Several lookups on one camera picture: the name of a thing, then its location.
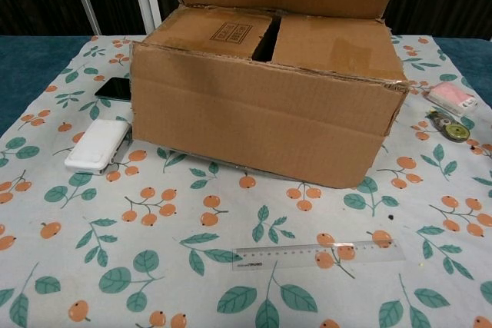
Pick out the brown cardboard shipping box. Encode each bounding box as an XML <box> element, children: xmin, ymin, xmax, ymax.
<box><xmin>129</xmin><ymin>0</ymin><xmax>411</xmax><ymax>191</ymax></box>

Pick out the clear plastic ruler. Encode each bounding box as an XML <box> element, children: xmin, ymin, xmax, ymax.
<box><xmin>231</xmin><ymin>240</ymin><xmax>407</xmax><ymax>272</ymax></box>

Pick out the orange fruit print tablecloth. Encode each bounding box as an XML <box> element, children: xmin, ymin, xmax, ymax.
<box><xmin>0</xmin><ymin>34</ymin><xmax>492</xmax><ymax>328</ymax></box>

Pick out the black smartphone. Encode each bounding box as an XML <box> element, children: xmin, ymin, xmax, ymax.
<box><xmin>95</xmin><ymin>77</ymin><xmax>134</xmax><ymax>101</ymax></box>

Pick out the white power bank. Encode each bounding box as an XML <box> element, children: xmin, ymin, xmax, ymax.
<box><xmin>64</xmin><ymin>118</ymin><xmax>131</xmax><ymax>176</ymax></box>

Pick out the green correction tape dispenser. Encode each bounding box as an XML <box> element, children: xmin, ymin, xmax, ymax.
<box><xmin>425</xmin><ymin>111</ymin><xmax>470</xmax><ymax>144</ymax></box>

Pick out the pink and white eraser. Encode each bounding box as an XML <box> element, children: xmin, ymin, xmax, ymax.
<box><xmin>422</xmin><ymin>81</ymin><xmax>480</xmax><ymax>117</ymax></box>

